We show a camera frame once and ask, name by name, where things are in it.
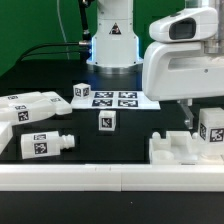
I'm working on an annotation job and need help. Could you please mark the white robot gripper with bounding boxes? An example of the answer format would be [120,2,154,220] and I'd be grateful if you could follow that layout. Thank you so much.
[142,7,224,129]

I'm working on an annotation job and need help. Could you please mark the white chair seat part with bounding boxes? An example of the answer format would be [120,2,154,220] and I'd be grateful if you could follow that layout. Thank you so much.
[149,131,224,165]

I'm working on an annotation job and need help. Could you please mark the white long chair back part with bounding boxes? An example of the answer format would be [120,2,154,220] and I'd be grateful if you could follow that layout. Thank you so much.
[0,91,72,115]

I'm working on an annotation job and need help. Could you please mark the small white tagged cube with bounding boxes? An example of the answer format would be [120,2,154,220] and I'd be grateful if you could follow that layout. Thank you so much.
[98,110,116,131]

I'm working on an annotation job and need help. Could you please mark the paper sheet with tags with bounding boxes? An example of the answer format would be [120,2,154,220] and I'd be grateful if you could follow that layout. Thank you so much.
[71,91,160,110]

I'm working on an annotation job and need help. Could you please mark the rear white tagged cube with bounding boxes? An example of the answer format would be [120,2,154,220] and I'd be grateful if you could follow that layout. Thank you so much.
[73,83,91,99]

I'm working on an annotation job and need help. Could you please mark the white tagged bar part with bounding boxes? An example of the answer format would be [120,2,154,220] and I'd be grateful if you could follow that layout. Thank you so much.
[0,101,58,127]

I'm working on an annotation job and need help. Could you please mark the white left fence block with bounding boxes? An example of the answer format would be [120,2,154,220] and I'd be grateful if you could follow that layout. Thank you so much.
[0,122,13,154]

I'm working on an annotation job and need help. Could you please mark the thin white cable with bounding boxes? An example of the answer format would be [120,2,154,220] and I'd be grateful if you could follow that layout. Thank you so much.
[56,0,72,61]

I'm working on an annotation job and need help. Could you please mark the black cables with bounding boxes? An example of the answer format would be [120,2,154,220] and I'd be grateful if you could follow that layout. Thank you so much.
[16,40,93,64]

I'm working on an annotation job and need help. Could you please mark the white front fence rail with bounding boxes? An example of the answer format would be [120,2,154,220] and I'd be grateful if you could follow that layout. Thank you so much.
[0,165,224,192]

